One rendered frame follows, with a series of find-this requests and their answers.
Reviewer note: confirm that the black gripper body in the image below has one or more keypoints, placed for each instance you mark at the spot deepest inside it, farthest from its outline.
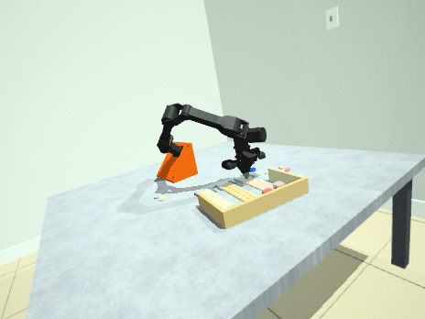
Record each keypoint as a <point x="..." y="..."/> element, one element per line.
<point x="231" y="164"/>

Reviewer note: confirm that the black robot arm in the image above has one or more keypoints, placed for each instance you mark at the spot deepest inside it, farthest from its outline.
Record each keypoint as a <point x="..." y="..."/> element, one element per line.
<point x="227" y="125"/>

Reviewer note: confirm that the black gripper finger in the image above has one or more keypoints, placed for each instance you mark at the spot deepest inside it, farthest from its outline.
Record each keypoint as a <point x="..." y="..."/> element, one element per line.
<point x="248" y="166"/>
<point x="242" y="169"/>

